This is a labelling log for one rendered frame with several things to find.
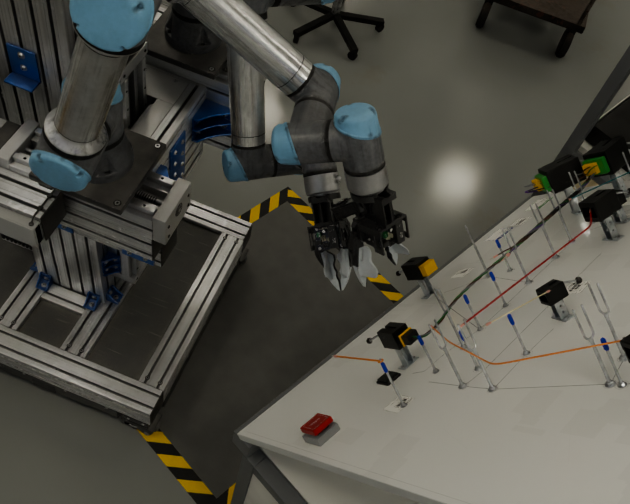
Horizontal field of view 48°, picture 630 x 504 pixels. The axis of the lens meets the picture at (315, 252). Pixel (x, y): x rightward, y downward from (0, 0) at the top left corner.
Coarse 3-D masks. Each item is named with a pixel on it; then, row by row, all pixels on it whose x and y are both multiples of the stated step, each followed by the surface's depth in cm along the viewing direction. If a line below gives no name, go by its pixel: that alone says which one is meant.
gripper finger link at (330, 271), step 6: (324, 252) 155; (330, 252) 158; (324, 258) 155; (330, 258) 157; (324, 264) 154; (330, 264) 157; (324, 270) 153; (330, 270) 156; (336, 270) 157; (330, 276) 156; (336, 276) 157; (336, 282) 157; (336, 288) 157
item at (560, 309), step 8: (552, 280) 138; (576, 280) 138; (544, 288) 137; (552, 288) 135; (560, 288) 136; (544, 296) 138; (552, 296) 135; (560, 296) 136; (552, 304) 136; (560, 304) 137; (560, 312) 137; (568, 312) 138; (560, 320) 137
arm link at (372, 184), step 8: (384, 168) 126; (352, 176) 125; (368, 176) 124; (376, 176) 125; (384, 176) 126; (352, 184) 127; (360, 184) 126; (368, 184) 125; (376, 184) 126; (384, 184) 127; (352, 192) 128; (360, 192) 127; (368, 192) 126; (376, 192) 127
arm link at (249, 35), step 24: (168, 0) 119; (192, 0) 118; (216, 0) 119; (240, 0) 122; (216, 24) 121; (240, 24) 122; (264, 24) 125; (240, 48) 125; (264, 48) 125; (288, 48) 127; (264, 72) 128; (288, 72) 128; (312, 72) 130; (336, 72) 135; (288, 96) 133; (312, 96) 129; (336, 96) 134
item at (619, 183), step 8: (600, 144) 182; (608, 144) 178; (616, 144) 177; (624, 144) 179; (592, 152) 178; (600, 152) 176; (608, 152) 175; (616, 152) 177; (624, 152) 178; (608, 160) 175; (616, 160) 177; (624, 160) 178; (616, 168) 177; (616, 176) 180; (616, 184) 183; (624, 184) 182
